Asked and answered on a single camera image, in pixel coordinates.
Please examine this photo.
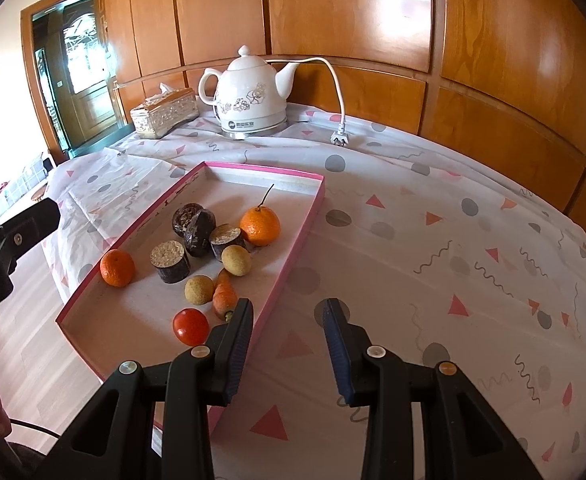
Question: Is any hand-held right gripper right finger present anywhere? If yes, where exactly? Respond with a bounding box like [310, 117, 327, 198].
[321, 298, 544, 480]

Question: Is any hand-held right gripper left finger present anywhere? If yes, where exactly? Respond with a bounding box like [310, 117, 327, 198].
[58, 297, 254, 480]

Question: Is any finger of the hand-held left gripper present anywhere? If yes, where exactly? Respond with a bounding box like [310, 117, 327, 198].
[0, 197, 61, 276]

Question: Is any small orange carrot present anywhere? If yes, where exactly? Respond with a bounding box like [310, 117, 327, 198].
[212, 267, 238, 322]

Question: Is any red tomato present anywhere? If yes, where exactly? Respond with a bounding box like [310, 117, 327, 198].
[173, 308, 210, 347]

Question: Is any yellow longan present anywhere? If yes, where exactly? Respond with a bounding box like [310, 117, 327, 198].
[221, 245, 252, 277]
[184, 275, 215, 306]

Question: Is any stemless orange mandarin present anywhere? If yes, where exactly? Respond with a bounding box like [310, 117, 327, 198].
[99, 248, 136, 288]

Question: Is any large sugarcane piece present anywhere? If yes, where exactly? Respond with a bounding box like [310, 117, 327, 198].
[150, 240, 192, 285]

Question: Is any pink-edged cardboard tray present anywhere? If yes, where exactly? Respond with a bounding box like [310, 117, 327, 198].
[55, 161, 326, 448]

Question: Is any small sugarcane piece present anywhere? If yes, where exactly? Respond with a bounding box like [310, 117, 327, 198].
[209, 224, 248, 262]

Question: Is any dark passion fruit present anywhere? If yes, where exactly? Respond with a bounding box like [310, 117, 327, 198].
[172, 202, 204, 237]
[183, 208, 218, 258]

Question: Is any orange mandarin with stem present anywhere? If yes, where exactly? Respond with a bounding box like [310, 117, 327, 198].
[239, 184, 281, 247]

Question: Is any blue plaid sofa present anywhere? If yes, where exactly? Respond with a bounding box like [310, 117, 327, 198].
[0, 155, 56, 231]

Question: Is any wooden door with glass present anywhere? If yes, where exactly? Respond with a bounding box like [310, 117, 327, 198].
[60, 17, 118, 138]

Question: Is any white patterned tablecloth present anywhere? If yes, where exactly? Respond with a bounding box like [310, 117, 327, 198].
[40, 102, 586, 480]

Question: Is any silver ornate tissue box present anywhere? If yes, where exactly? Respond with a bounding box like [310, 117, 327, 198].
[130, 82, 201, 140]

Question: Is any white floral ceramic kettle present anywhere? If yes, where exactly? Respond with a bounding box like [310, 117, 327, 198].
[198, 45, 298, 140]

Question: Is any black cable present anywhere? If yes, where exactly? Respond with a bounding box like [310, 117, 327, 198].
[8, 417, 61, 441]

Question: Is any white power cord with plug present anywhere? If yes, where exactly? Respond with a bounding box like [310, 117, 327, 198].
[268, 56, 350, 147]

